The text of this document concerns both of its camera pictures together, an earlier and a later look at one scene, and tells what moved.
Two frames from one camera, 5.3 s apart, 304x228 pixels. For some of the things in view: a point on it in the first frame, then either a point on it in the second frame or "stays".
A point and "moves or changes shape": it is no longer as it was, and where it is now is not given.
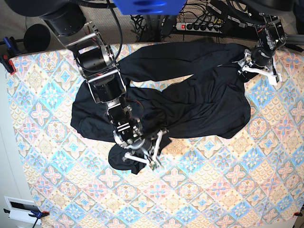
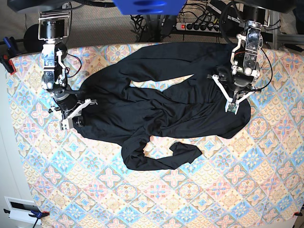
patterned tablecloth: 253,178 stays
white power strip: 199,27 stays
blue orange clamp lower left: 37,214 stays
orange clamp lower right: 298,213 stays
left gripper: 146,150 → 71,109
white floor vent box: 20,208 stays
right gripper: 247,64 → 234,89
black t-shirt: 179,88 moves or changes shape
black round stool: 37,38 stays
